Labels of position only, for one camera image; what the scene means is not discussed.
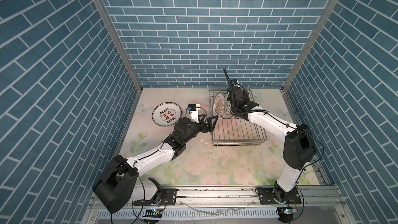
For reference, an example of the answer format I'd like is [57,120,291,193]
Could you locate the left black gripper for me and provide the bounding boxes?
[181,113,218,146]

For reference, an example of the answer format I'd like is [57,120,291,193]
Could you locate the large plate green rim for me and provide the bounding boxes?
[152,102,182,127]

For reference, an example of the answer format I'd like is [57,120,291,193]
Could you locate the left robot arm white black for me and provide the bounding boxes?
[92,115,218,214]

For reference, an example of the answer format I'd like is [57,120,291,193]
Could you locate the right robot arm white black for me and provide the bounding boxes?
[223,68,317,204]

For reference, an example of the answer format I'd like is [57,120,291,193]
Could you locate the small plate orange sunburst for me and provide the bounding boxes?
[212,92,229,119]

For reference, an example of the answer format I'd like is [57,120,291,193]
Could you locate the left green circuit board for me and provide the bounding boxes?
[143,208,164,219]

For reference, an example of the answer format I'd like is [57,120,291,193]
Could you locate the green circuit board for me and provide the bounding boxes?
[278,207,297,216]
[143,208,164,219]

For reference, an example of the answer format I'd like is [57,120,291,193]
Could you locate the right green circuit board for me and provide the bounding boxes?
[278,207,297,216]

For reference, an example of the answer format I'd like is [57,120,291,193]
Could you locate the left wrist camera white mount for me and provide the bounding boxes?
[187,104,201,123]

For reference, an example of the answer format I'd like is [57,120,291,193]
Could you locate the metal wire dish rack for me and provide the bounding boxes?
[209,90,267,146]

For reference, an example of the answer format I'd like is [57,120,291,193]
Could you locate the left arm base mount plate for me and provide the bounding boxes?
[133,188,177,206]

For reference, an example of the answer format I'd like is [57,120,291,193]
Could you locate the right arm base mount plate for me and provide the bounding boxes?
[255,187,302,205]

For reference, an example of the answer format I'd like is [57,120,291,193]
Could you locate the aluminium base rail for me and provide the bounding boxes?
[88,185,346,209]

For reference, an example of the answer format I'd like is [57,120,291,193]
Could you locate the white slotted cable duct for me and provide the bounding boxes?
[97,208,279,220]

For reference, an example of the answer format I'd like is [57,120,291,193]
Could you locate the right aluminium corner post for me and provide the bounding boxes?
[282,0,355,91]

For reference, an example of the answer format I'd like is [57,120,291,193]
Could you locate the aluminium corner post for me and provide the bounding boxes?
[92,0,143,93]
[282,0,355,91]

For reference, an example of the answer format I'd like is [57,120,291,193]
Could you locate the left aluminium corner post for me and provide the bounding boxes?
[92,0,143,93]

